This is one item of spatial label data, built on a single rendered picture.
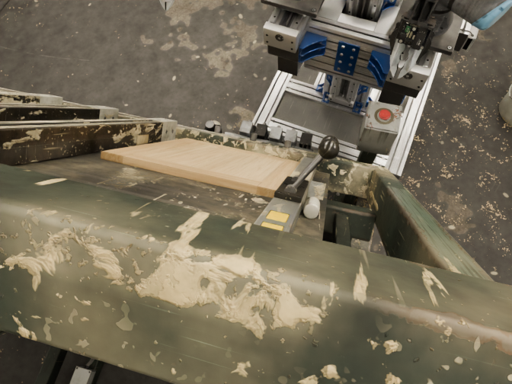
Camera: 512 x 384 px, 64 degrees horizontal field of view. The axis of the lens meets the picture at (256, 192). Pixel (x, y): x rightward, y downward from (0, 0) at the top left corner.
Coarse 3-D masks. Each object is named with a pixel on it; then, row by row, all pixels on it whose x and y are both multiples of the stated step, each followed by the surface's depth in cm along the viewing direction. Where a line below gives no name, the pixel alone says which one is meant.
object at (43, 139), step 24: (48, 120) 90; (72, 120) 98; (96, 120) 106; (120, 120) 117; (144, 120) 132; (168, 120) 144; (0, 144) 71; (24, 144) 77; (48, 144) 84; (72, 144) 91; (96, 144) 101; (120, 144) 112
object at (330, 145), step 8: (320, 144) 73; (328, 144) 72; (336, 144) 72; (320, 152) 73; (328, 152) 72; (336, 152) 72; (320, 160) 74; (312, 168) 74; (304, 176) 75; (296, 184) 75
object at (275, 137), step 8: (248, 120) 170; (208, 128) 163; (240, 128) 165; (248, 128) 165; (256, 128) 165; (264, 128) 164; (272, 128) 164; (280, 128) 164; (240, 136) 166; (248, 136) 166; (264, 136) 164; (272, 136) 163; (280, 136) 164; (288, 136) 162; (296, 136) 165; (304, 136) 162; (280, 144) 164; (304, 144) 161
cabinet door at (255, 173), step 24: (168, 144) 126; (192, 144) 138; (216, 144) 148; (144, 168) 94; (168, 168) 93; (192, 168) 95; (216, 168) 103; (240, 168) 109; (264, 168) 117; (288, 168) 123; (264, 192) 90
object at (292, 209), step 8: (304, 160) 133; (296, 168) 112; (304, 168) 115; (312, 176) 116; (272, 200) 70; (280, 200) 71; (288, 200) 72; (304, 200) 89; (272, 208) 65; (280, 208) 66; (288, 208) 67; (296, 208) 68; (264, 216) 60; (296, 216) 68; (256, 224) 55; (280, 224) 57; (288, 224) 58
